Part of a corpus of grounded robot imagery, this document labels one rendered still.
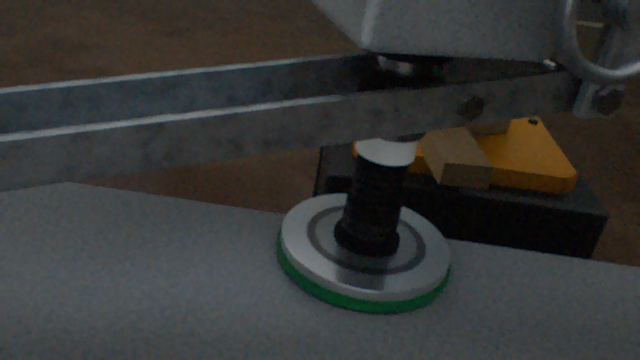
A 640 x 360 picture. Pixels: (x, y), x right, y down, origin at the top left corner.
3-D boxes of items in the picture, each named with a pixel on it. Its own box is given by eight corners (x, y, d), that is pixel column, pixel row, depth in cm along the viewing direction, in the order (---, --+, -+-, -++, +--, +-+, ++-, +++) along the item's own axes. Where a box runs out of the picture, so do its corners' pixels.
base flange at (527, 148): (350, 84, 173) (353, 68, 171) (521, 111, 176) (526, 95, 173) (352, 164, 130) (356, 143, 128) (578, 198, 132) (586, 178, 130)
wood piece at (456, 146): (414, 139, 136) (419, 118, 134) (457, 143, 138) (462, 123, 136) (438, 184, 119) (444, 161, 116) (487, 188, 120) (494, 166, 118)
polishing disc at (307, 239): (407, 328, 66) (410, 319, 65) (245, 248, 74) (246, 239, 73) (470, 242, 83) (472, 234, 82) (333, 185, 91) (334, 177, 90)
